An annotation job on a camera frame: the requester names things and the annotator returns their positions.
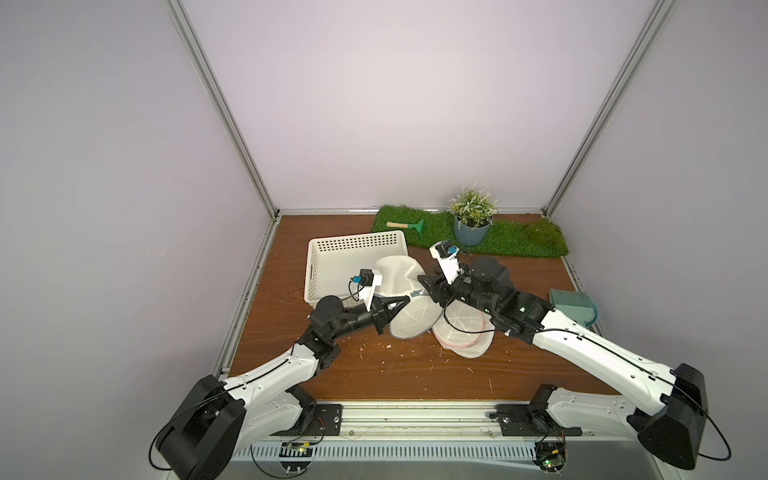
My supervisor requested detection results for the artificial plant in teal pot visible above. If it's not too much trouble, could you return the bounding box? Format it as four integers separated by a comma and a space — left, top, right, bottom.
448, 186, 498, 246

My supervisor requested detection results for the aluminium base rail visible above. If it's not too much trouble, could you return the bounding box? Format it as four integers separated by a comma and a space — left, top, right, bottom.
158, 398, 655, 480

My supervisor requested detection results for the white perforated plastic basket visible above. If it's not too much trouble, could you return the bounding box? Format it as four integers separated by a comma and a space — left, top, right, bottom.
304, 231, 408, 307

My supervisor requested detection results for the green rake with wooden handle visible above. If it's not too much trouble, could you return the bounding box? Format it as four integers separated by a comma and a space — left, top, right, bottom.
386, 220, 424, 235

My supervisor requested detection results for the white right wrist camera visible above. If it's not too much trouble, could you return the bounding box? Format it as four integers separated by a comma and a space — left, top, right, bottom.
429, 240, 462, 285

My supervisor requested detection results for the teal plastic dustpan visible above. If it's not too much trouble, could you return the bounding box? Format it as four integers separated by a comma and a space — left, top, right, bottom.
549, 289, 599, 328

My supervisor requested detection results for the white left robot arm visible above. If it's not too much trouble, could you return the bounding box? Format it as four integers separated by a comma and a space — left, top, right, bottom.
149, 295, 411, 479

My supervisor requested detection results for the green artificial grass mat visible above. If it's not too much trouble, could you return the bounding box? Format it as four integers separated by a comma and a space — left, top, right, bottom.
371, 205, 570, 260

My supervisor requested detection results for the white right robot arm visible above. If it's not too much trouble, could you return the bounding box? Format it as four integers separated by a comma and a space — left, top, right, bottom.
418, 258, 708, 470

